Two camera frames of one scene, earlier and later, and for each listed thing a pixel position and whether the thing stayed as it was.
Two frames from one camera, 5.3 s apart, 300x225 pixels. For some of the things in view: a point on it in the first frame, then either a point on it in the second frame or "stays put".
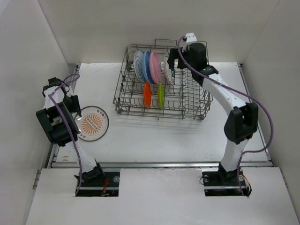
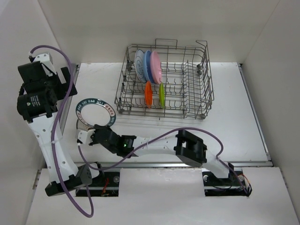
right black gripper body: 185,56 → 94,141
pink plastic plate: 155,67 stays put
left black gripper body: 71,102 → 63,88
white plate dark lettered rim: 170,73 → 94,111
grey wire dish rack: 147,86 stays put
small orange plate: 147,94 stays put
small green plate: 160,95 stays put
